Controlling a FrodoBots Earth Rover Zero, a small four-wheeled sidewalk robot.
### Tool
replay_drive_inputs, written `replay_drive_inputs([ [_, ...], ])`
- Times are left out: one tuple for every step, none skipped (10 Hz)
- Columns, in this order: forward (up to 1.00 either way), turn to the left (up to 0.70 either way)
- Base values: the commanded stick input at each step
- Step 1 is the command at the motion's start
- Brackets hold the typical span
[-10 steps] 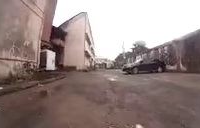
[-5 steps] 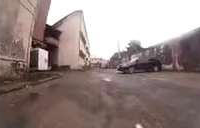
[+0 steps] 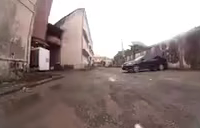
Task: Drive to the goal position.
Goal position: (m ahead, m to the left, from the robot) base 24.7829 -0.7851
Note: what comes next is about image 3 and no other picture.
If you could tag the distant buildings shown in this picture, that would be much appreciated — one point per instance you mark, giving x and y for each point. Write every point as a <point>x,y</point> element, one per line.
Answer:
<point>131,50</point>

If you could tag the pale tall building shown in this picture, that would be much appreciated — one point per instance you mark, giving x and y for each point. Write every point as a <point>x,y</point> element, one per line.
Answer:
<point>71,43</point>

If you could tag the brown dirt road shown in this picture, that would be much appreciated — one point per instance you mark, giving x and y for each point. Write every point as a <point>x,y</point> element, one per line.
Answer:
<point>114,100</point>

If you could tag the black car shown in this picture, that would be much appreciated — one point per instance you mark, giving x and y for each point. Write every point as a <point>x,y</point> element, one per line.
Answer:
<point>144,63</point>

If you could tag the white cabinet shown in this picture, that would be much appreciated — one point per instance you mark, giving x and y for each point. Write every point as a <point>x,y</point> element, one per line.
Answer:
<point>44,59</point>

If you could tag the robot's own part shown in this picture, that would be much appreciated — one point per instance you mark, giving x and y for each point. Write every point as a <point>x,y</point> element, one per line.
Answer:
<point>138,126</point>

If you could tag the reddish brown building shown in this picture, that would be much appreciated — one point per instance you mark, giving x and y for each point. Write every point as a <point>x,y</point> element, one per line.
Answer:
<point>43,20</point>

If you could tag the concrete kerb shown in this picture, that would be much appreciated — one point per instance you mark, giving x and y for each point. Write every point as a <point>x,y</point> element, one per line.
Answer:
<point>28,85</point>

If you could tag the dark stained wall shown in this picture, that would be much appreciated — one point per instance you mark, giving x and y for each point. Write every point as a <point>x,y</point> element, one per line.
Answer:
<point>194,46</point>

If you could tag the stained grey wall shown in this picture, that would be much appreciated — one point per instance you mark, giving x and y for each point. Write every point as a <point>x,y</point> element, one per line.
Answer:
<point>6,33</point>

